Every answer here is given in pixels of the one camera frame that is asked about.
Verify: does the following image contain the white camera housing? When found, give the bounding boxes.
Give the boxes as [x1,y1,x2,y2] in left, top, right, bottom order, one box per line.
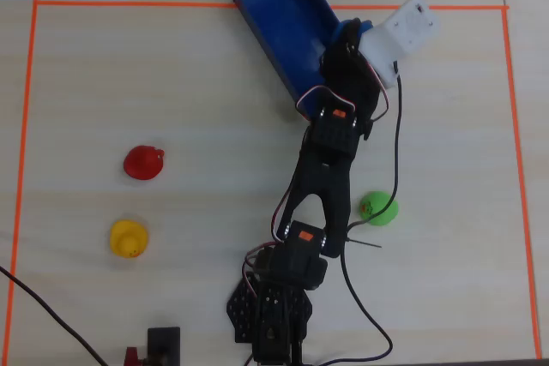
[359,0,439,89]

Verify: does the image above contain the yellow rubber duck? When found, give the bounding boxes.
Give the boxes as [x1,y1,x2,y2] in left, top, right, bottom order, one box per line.
[109,219,149,260]

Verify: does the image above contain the thick black cable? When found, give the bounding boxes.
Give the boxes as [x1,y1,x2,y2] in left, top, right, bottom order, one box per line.
[0,266,111,366]

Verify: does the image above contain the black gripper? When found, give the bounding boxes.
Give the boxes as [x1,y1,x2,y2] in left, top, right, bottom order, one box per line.
[320,17,389,117]

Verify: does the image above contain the small black box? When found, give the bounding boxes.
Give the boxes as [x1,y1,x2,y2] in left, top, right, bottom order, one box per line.
[144,326,182,366]

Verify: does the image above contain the white red servo wires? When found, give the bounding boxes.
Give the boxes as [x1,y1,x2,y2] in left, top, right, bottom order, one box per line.
[242,46,390,298]

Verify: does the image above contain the red rubber duck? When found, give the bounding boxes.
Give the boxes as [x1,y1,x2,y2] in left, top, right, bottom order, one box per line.
[123,145,166,181]

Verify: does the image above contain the green rubber duck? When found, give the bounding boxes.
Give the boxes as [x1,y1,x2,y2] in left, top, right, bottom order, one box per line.
[358,190,400,227]

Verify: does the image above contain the orange tape border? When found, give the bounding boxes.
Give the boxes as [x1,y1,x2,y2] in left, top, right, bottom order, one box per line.
[3,0,542,361]

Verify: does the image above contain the blue rectangular box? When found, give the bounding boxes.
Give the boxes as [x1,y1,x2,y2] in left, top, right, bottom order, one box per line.
[230,0,344,121]

